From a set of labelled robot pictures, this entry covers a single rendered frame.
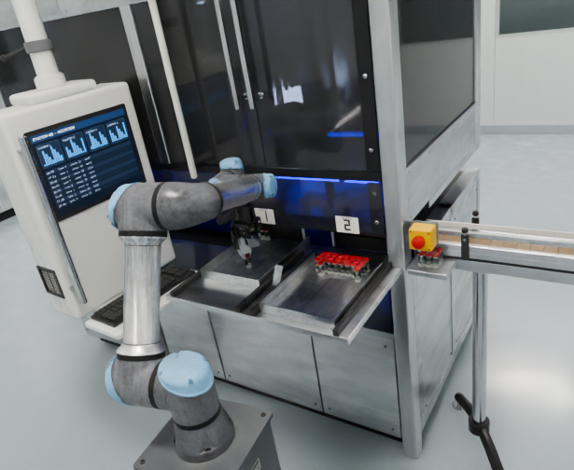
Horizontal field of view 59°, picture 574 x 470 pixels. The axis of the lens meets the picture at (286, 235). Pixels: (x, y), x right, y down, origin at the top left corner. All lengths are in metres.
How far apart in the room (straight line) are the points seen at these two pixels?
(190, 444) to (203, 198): 0.57
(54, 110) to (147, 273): 0.80
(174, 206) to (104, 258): 0.86
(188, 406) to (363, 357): 0.96
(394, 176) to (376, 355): 0.73
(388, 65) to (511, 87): 4.74
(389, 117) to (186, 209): 0.67
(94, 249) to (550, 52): 5.08
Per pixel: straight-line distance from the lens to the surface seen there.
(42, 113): 1.85
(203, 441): 1.29
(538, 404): 2.55
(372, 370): 2.04
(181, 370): 1.21
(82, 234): 1.95
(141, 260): 1.25
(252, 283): 1.71
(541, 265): 1.71
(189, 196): 1.19
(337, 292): 1.61
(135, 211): 1.23
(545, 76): 6.13
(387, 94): 1.52
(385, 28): 1.49
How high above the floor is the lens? 1.73
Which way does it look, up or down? 25 degrees down
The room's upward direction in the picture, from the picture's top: 10 degrees counter-clockwise
